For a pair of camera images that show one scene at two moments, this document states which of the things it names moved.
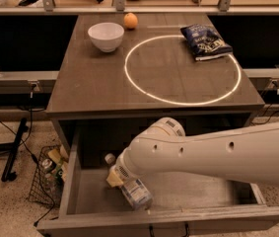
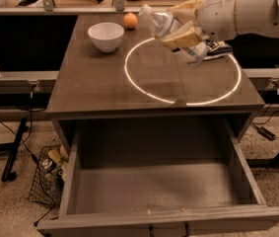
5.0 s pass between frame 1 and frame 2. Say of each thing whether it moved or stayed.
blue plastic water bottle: moved
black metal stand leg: stayed
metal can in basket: stayed
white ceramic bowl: stayed
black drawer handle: stayed
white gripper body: moved
